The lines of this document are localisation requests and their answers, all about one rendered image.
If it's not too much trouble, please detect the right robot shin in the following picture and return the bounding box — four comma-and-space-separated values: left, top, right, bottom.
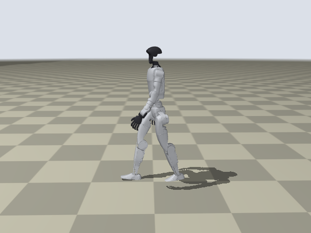
132, 144, 145, 175

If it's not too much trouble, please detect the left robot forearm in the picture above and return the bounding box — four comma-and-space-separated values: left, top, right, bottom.
140, 91, 158, 116

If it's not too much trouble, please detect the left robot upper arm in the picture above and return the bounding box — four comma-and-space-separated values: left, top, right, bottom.
149, 69, 164, 97

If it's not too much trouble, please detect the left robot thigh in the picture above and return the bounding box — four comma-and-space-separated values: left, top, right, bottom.
155, 112, 175, 152

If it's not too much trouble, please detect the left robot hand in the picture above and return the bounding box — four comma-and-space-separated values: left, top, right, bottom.
131, 113, 147, 131

